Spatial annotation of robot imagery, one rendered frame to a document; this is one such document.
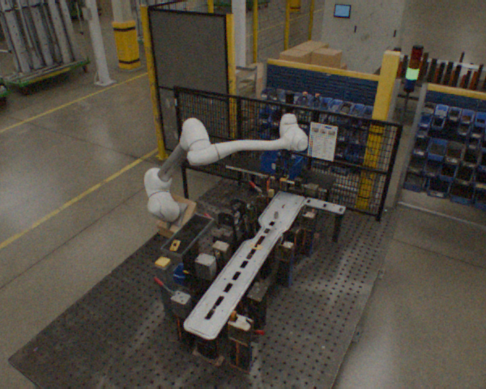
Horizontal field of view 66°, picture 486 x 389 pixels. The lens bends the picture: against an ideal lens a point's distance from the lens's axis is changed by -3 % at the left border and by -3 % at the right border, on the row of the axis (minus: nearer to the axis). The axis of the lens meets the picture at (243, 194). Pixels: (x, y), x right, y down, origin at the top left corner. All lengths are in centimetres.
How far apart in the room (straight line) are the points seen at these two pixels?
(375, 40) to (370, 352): 671
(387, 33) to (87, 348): 774
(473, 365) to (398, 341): 55
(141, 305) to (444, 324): 243
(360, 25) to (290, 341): 732
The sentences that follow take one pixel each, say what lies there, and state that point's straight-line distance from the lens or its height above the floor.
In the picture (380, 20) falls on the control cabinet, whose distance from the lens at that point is 866.
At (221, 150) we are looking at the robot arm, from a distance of 234.
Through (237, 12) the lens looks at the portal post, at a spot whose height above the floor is 167.
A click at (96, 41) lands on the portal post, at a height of 91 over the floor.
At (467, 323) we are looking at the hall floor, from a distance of 375.
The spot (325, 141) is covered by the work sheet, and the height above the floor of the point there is 131.
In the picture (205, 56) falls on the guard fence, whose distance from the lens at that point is 453.
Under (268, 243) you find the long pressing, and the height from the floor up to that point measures 100.
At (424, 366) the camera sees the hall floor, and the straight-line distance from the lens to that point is 334.
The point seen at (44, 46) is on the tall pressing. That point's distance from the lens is 986.
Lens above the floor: 261
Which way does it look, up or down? 34 degrees down
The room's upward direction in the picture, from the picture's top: straight up
